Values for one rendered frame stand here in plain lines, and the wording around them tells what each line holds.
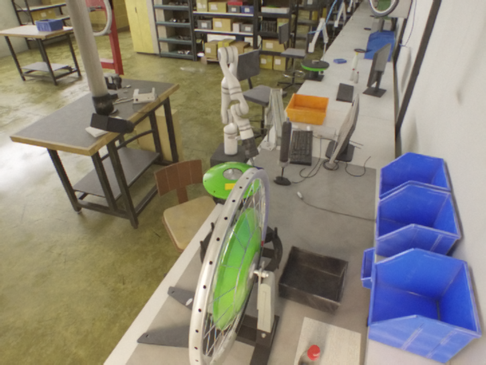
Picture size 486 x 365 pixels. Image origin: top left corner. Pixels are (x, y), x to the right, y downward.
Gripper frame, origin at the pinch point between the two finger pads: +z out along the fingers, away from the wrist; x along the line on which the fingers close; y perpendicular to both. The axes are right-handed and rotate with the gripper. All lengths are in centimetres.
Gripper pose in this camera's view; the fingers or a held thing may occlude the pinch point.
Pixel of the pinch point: (253, 166)
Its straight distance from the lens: 182.7
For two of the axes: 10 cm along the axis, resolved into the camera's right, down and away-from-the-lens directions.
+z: 2.8, 9.3, 2.5
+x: 8.0, -3.7, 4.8
